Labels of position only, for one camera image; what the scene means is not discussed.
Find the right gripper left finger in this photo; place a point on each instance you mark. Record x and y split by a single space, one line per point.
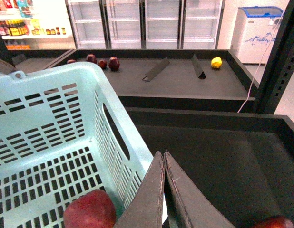
146 209

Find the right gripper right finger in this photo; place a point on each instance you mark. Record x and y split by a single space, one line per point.
187 207

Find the light blue plastic basket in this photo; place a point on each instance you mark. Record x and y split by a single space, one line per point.
63 133

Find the small dark red apple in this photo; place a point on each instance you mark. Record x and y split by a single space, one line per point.
102 63

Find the lower right black tray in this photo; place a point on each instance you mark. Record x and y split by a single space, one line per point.
242 163

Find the black tray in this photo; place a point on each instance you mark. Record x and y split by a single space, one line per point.
242 163
228 89
30 61

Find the upper right black tray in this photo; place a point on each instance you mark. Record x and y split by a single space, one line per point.
228 89

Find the black shelf divider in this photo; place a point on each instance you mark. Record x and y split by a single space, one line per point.
151 74
198 69

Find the yellow lemon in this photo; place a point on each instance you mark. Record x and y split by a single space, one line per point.
216 63

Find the glass door refrigerator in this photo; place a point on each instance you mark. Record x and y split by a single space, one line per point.
145 24

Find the upper left black tray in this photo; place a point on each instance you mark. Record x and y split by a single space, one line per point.
30 61

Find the white chest freezer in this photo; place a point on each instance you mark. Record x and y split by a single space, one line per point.
255 32

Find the white grocery shelf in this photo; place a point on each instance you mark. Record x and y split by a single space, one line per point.
35 25

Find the black perforated upright post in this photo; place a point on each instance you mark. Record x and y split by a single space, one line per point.
4 53
279 68

